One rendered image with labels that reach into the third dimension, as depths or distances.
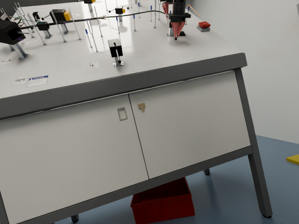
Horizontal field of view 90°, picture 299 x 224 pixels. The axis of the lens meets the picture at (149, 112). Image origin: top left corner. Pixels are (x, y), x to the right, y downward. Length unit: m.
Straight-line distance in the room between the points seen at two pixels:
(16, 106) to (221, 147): 0.87
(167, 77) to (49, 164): 0.60
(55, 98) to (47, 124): 0.12
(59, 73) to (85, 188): 0.49
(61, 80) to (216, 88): 0.70
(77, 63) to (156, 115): 0.42
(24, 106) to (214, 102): 0.79
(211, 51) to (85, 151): 0.74
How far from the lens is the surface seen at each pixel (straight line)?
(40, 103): 0.68
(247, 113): 0.91
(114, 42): 0.66
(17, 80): 0.80
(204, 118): 0.76
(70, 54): 0.85
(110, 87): 0.62
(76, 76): 0.69
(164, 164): 0.72
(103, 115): 0.66
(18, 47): 0.94
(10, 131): 0.77
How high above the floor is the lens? 0.72
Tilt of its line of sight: 2 degrees down
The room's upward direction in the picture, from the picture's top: 13 degrees counter-clockwise
